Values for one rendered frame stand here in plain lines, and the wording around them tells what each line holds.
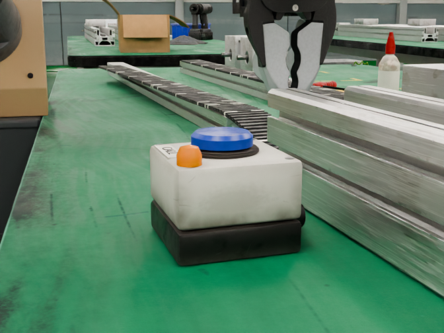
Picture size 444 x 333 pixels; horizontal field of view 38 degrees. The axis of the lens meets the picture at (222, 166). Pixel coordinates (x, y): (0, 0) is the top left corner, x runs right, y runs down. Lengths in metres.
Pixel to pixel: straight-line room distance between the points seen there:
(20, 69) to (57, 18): 10.45
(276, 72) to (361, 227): 0.24
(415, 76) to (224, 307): 0.42
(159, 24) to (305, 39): 2.04
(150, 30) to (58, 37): 8.86
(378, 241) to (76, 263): 0.18
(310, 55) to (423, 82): 0.12
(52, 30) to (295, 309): 11.19
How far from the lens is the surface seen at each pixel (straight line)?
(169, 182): 0.39
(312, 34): 0.64
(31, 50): 1.04
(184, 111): 0.94
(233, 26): 11.78
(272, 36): 0.62
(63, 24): 11.46
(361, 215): 0.42
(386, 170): 0.39
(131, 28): 2.64
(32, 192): 0.57
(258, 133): 0.69
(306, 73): 0.64
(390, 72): 1.18
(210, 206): 0.38
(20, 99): 1.00
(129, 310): 0.34
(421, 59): 3.53
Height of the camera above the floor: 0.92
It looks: 13 degrees down
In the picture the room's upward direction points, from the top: straight up
